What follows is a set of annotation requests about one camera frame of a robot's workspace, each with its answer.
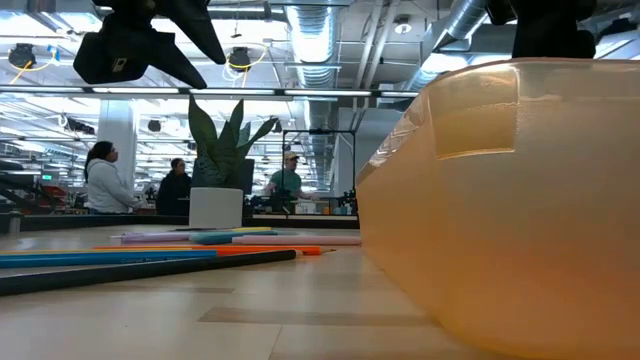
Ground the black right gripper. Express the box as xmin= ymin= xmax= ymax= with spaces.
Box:
xmin=484 ymin=0 xmax=599 ymax=60

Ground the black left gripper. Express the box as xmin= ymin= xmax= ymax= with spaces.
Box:
xmin=73 ymin=0 xmax=228 ymax=91

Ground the teal pen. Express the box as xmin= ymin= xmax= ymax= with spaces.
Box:
xmin=188 ymin=229 xmax=279 ymax=246

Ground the purple pen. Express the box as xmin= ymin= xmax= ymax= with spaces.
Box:
xmin=108 ymin=230 xmax=194 ymax=245

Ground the orange translucent plastic bin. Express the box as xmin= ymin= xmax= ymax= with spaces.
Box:
xmin=355 ymin=57 xmax=640 ymax=360

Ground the orange pencil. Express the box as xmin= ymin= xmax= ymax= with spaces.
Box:
xmin=92 ymin=243 xmax=336 ymax=257

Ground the pale pink pen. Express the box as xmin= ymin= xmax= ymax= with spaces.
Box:
xmin=231 ymin=234 xmax=363 ymax=247

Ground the black pencil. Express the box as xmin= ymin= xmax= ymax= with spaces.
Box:
xmin=0 ymin=248 xmax=305 ymax=298

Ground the blue pencil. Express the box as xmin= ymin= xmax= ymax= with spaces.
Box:
xmin=0 ymin=249 xmax=219 ymax=270

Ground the white building column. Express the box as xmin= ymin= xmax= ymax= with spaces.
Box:
xmin=96 ymin=99 xmax=139 ymax=194

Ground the green snake plant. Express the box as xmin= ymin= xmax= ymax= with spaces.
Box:
xmin=188 ymin=94 xmax=280 ymax=190

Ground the white round plant pot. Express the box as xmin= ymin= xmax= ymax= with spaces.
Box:
xmin=188 ymin=187 xmax=245 ymax=232

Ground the black ceiling cable reel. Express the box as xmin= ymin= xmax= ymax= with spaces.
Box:
xmin=7 ymin=42 xmax=37 ymax=70
xmin=227 ymin=45 xmax=254 ymax=72

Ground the silver smooth ventilation duct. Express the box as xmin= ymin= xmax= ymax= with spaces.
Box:
xmin=403 ymin=0 xmax=503 ymax=92

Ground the silver ribbed ventilation duct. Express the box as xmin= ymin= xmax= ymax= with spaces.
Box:
xmin=283 ymin=3 xmax=342 ymax=91

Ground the long ceiling light rail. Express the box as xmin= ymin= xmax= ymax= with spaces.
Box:
xmin=0 ymin=85 xmax=421 ymax=100

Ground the black metal rig frame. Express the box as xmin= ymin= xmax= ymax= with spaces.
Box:
xmin=281 ymin=128 xmax=357 ymax=216

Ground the black table edge rail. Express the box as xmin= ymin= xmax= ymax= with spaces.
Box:
xmin=0 ymin=212 xmax=361 ymax=232

